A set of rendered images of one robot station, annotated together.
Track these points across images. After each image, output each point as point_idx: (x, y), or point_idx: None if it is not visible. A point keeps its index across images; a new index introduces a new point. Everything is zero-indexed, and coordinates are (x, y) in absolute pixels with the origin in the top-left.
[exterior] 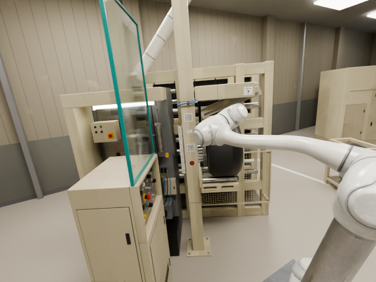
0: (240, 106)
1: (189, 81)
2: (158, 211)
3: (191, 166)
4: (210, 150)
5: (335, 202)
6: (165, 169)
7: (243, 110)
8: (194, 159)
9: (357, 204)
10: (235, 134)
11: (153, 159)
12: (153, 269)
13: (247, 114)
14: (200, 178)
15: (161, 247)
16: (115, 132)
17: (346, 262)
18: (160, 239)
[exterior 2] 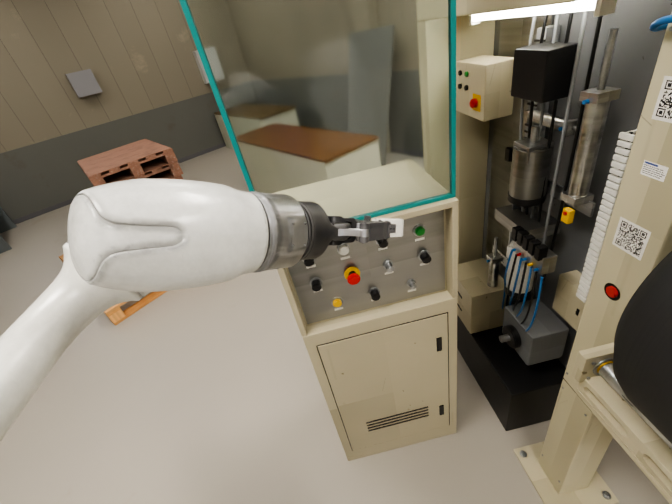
0: (71, 213)
1: None
2: (402, 318)
3: (605, 298)
4: (628, 304)
5: None
6: (538, 250)
7: (70, 241)
8: (625, 288)
9: None
10: (35, 300)
11: (410, 212)
12: (326, 377)
13: (89, 276)
14: (582, 354)
15: (389, 371)
16: (484, 98)
17: None
18: (391, 361)
